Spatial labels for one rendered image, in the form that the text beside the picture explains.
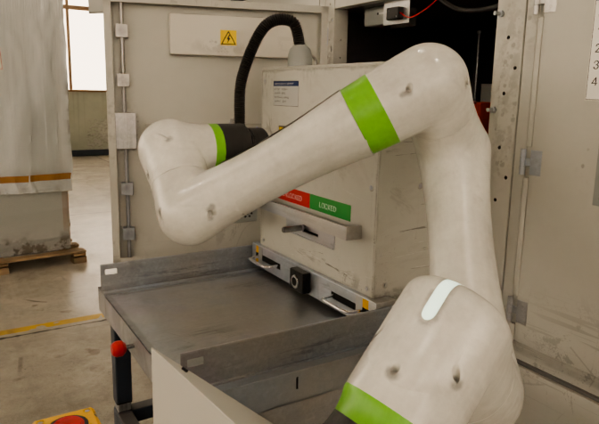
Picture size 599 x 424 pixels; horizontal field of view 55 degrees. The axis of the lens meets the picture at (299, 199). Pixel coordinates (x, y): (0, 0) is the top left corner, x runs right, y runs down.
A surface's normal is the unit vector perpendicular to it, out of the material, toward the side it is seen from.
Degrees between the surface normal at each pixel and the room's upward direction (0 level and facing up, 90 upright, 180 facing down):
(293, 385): 90
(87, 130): 90
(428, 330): 51
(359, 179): 90
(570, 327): 90
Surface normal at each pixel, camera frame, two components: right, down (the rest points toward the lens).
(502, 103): -0.85, 0.08
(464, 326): 0.05, -0.30
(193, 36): 0.25, 0.18
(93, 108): 0.52, 0.17
